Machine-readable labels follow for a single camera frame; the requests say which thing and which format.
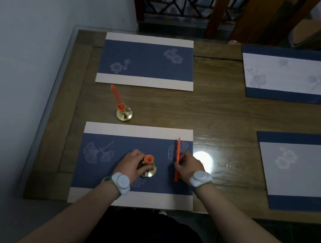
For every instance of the person's right hand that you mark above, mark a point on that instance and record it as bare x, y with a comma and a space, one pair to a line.
188, 166

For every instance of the person's left hand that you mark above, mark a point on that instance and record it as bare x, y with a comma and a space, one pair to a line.
128, 165

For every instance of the person's left fingers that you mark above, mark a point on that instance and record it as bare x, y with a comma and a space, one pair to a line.
140, 155

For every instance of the person's right fingers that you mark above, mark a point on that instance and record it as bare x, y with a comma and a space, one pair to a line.
178, 162

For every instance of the orange taper candle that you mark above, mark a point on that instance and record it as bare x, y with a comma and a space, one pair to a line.
114, 94
178, 150

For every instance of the gold candle holder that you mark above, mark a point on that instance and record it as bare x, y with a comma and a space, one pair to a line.
125, 114
149, 170

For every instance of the person's left forearm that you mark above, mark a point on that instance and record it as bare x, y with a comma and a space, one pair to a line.
77, 219

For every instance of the person's right forearm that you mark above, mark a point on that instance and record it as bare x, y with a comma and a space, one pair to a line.
240, 232

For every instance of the orange plastic candle cup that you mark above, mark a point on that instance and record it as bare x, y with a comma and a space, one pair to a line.
121, 106
149, 159

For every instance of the white right wrist tracker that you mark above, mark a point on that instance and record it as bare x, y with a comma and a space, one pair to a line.
200, 179

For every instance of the white wrist tracker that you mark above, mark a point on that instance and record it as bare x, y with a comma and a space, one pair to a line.
200, 179
121, 182

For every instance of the white left wrist tracker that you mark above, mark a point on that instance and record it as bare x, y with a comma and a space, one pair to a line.
121, 182

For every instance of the blue placemat with cream borders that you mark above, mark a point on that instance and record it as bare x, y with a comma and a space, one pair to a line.
103, 159
146, 61

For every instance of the person's black clothing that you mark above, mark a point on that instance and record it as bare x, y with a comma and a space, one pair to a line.
149, 237

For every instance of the white placemat with blue borders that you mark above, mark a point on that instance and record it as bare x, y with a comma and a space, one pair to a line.
290, 76
300, 173

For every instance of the small red white object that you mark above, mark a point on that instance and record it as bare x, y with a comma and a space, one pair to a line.
234, 42

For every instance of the dark wooden lattice screen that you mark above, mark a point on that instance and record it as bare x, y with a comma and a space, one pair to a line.
189, 1

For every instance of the brown wooden boards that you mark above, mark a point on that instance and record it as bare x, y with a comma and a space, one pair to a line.
255, 16

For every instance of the cardboard box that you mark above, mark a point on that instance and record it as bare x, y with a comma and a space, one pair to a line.
306, 30

